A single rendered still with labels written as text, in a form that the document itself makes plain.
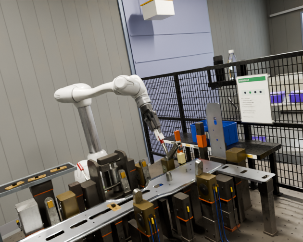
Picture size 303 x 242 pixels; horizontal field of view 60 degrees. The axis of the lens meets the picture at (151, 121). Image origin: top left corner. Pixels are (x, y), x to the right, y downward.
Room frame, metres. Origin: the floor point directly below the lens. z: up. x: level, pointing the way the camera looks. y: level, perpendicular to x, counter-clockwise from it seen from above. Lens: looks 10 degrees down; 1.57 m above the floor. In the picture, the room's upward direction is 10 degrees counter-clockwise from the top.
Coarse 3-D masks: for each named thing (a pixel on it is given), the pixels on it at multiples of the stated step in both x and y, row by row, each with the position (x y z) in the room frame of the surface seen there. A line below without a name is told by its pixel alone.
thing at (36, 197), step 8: (40, 184) 1.26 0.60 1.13; (48, 184) 1.28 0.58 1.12; (32, 192) 1.23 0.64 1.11; (40, 192) 1.25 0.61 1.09; (48, 192) 1.27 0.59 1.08; (40, 200) 1.25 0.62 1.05; (40, 208) 1.24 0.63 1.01; (56, 208) 1.28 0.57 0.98; (48, 216) 1.26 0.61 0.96; (48, 224) 1.25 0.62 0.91; (48, 240) 1.24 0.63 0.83
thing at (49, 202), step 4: (48, 200) 1.12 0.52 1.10; (52, 200) 1.13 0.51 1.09; (48, 204) 1.11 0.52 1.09; (52, 204) 1.12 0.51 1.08; (48, 208) 1.11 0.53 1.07; (52, 208) 1.12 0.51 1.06; (48, 212) 1.10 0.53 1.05; (52, 212) 1.11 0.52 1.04; (56, 212) 1.12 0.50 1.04; (52, 216) 1.11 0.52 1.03; (56, 216) 1.11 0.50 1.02; (52, 220) 1.10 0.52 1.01; (56, 220) 1.10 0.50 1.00; (52, 224) 1.09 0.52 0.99
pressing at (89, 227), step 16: (192, 160) 1.55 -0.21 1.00; (208, 160) 1.52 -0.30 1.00; (160, 176) 1.40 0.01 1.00; (176, 176) 1.36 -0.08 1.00; (192, 176) 1.32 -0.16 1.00; (160, 192) 1.20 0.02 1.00; (176, 192) 1.20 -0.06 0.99; (96, 208) 1.16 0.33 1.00; (128, 208) 1.10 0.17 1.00; (64, 224) 1.06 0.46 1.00; (96, 224) 1.01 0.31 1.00; (32, 240) 0.98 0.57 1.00; (64, 240) 0.94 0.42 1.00
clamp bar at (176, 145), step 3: (177, 141) 1.43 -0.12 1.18; (174, 144) 1.43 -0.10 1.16; (177, 144) 1.41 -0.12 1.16; (180, 144) 1.42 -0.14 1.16; (174, 147) 1.43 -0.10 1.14; (177, 147) 1.45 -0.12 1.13; (180, 147) 1.40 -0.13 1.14; (171, 150) 1.46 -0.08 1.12; (174, 150) 1.44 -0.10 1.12; (180, 150) 1.41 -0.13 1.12; (168, 153) 1.48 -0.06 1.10; (171, 153) 1.46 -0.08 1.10; (174, 153) 1.48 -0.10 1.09; (168, 156) 1.49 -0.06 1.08; (171, 156) 1.51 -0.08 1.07; (168, 159) 1.50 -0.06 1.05
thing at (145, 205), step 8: (144, 200) 1.06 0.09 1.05; (136, 208) 1.02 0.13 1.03; (144, 208) 0.99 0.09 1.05; (152, 208) 1.00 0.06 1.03; (136, 216) 1.03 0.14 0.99; (144, 216) 0.98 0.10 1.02; (152, 216) 1.00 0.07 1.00; (144, 224) 0.98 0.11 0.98; (152, 224) 0.99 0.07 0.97; (144, 232) 1.00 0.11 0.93; (152, 232) 0.99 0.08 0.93; (144, 240) 1.02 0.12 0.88; (152, 240) 0.98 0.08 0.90
